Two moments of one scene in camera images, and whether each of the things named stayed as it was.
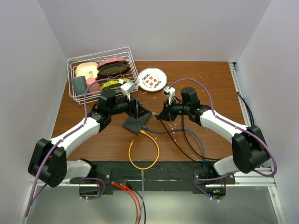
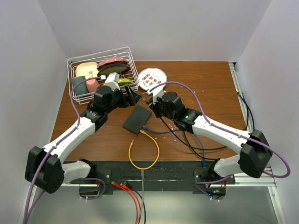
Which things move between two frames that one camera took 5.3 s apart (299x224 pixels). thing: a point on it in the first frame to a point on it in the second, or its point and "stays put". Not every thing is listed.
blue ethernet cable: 203,159 stays put
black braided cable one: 187,152 to 210,147
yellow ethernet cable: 130,148 stays put
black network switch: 135,125 stays put
